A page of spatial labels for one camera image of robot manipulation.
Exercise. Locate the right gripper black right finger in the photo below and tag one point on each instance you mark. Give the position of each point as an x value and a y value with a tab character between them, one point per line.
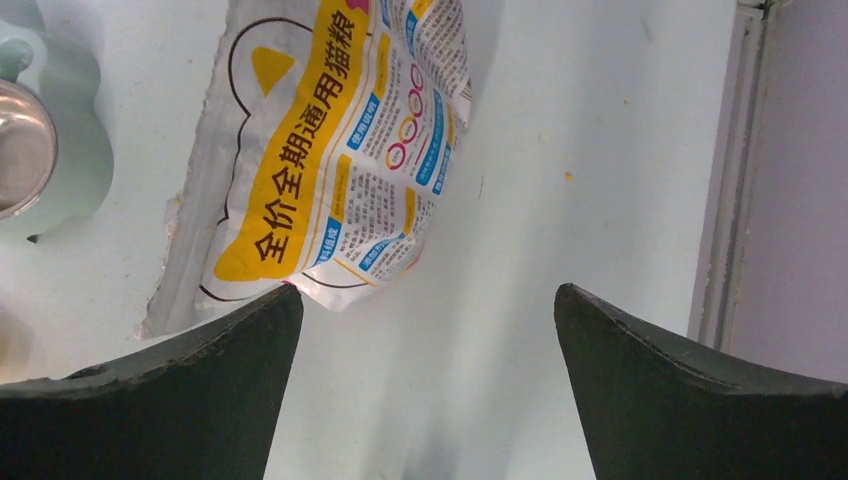
656	405

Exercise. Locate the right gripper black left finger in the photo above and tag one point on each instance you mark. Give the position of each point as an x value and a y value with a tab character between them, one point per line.
203	404

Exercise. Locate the white yellow pet food bag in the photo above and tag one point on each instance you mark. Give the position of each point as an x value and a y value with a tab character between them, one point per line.
326	139

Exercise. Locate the steel bowl in green stand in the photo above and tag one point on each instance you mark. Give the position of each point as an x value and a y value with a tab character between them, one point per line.
57	161

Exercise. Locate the aluminium frame post right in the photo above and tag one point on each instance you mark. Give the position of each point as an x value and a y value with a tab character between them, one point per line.
732	176

